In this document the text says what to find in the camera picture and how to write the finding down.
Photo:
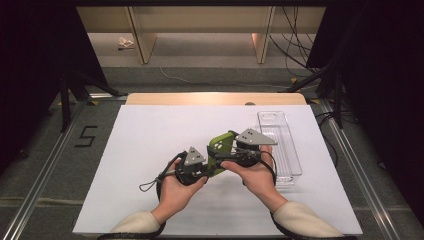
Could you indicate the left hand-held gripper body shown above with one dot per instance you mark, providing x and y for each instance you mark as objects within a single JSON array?
[{"x": 194, "y": 156}]

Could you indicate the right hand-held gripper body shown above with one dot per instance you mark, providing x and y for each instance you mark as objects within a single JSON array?
[{"x": 253, "y": 136}]

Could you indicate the clear plastic packaging tray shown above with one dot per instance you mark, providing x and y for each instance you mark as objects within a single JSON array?
[{"x": 286, "y": 156}]

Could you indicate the person's right hand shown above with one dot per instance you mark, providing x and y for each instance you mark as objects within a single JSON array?
[{"x": 256, "y": 180}]

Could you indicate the person's left hand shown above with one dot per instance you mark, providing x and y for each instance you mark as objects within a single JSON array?
[{"x": 176, "y": 196}]

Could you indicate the yellow tape piece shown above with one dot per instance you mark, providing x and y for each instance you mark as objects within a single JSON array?
[
  {"x": 293, "y": 80},
  {"x": 94, "y": 102},
  {"x": 314, "y": 101}
]

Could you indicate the black tripod stand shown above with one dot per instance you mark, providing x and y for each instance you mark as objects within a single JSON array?
[
  {"x": 338, "y": 100},
  {"x": 65, "y": 100}
]

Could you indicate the light wooden shelf unit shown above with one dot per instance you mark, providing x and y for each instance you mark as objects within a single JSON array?
[{"x": 200, "y": 20}]

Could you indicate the crumpled white paper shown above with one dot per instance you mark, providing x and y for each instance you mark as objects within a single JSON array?
[{"x": 125, "y": 43}]

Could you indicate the black curtain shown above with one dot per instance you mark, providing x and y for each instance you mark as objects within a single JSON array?
[
  {"x": 383, "y": 83},
  {"x": 33, "y": 66}
]

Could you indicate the metal floor rail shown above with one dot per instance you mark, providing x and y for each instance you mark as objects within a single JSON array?
[
  {"x": 40, "y": 186},
  {"x": 368, "y": 193}
]

